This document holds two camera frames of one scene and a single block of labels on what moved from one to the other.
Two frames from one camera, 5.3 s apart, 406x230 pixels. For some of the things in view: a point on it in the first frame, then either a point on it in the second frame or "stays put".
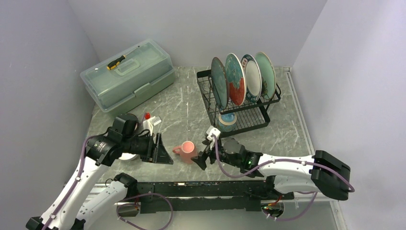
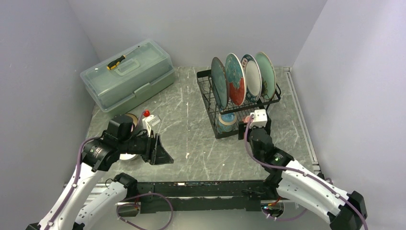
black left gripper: x=156 y=153 stays put
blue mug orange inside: x=226 y=121 stays put
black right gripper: x=201 y=158 -> x=253 y=127
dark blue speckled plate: x=220 y=82 stays put
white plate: x=252 y=77 stays put
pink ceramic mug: x=187 y=150 -> x=247 y=119
